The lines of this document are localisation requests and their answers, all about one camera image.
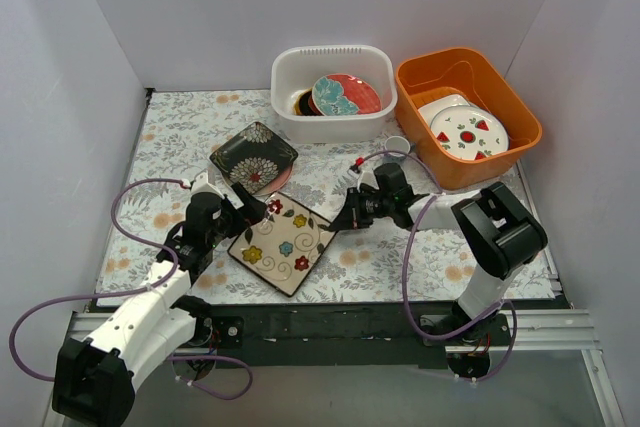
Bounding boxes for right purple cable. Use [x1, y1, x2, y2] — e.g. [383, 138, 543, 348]
[359, 149, 516, 382]

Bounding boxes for orange plastic bin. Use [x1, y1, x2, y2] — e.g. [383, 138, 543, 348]
[395, 47, 542, 190]

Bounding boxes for black floral square plate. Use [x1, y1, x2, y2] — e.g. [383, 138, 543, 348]
[210, 122, 298, 194]

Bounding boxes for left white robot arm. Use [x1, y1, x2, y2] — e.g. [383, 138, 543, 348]
[52, 181, 267, 426]

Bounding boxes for yellow dotted scalloped plate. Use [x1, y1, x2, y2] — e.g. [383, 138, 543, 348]
[293, 90, 310, 116]

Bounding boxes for pink round plate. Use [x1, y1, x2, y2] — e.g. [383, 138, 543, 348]
[226, 162, 292, 196]

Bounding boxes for white plate in orange bin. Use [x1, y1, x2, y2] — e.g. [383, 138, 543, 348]
[418, 94, 474, 127]

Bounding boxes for square dark rimmed plate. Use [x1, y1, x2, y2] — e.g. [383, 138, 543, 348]
[228, 193, 335, 297]

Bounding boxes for watermelon pattern round plate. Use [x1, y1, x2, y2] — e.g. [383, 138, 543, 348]
[430, 106, 509, 161]

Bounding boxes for floral patterned table mat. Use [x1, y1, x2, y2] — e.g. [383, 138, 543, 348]
[96, 89, 558, 307]

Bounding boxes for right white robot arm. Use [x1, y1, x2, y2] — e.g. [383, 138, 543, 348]
[321, 163, 548, 345]

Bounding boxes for small grey white cup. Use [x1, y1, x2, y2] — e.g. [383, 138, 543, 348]
[384, 136, 412, 162]

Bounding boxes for red and teal round plate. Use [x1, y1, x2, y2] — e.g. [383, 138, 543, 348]
[311, 73, 382, 116]

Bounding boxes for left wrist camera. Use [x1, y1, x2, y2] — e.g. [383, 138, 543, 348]
[182, 170, 223, 198]

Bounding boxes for white plastic bin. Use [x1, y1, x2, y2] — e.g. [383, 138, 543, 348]
[271, 45, 398, 144]

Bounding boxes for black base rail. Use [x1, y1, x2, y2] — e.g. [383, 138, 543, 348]
[177, 297, 599, 369]

